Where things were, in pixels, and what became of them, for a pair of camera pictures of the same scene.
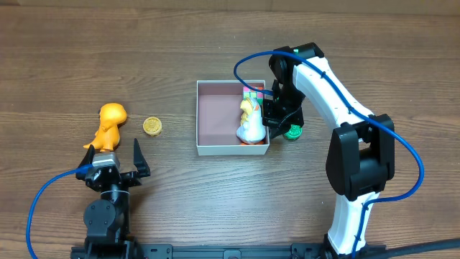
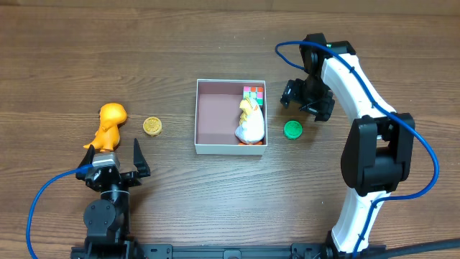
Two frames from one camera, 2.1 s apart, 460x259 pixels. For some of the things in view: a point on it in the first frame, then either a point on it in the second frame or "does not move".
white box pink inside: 218,115 does not move
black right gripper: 279,120 → 300,97
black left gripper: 117,178 does not move
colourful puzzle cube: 251,93 does not move
